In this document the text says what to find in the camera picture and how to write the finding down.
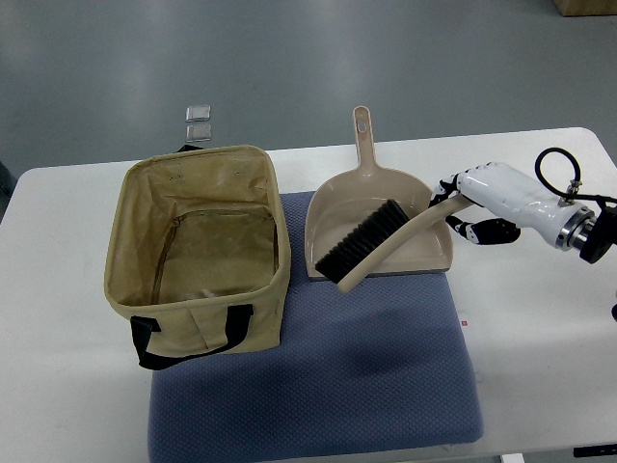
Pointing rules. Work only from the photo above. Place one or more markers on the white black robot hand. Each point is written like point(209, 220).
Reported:
point(518, 202)

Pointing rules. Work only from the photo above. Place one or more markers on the pink hand broom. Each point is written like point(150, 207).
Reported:
point(388, 242)

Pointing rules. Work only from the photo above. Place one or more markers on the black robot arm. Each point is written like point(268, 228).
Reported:
point(592, 236)

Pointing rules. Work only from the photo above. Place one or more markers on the yellow fabric bag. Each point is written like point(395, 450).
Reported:
point(199, 256)

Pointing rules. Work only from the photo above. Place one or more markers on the cardboard box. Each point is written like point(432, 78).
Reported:
point(577, 8)

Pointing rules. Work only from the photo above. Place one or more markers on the pink dustpan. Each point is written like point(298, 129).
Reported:
point(345, 200)

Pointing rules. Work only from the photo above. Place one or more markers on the blue cushion mat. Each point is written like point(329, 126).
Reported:
point(382, 367)

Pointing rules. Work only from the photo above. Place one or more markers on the lower clear floor plate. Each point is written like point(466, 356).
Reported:
point(198, 132)

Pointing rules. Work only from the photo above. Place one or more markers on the clear floor plate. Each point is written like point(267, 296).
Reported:
point(198, 113)
point(198, 132)

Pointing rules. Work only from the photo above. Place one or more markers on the upper clear floor plate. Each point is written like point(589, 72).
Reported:
point(198, 113)

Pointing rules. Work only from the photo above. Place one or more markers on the black table bracket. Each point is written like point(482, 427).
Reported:
point(595, 451)

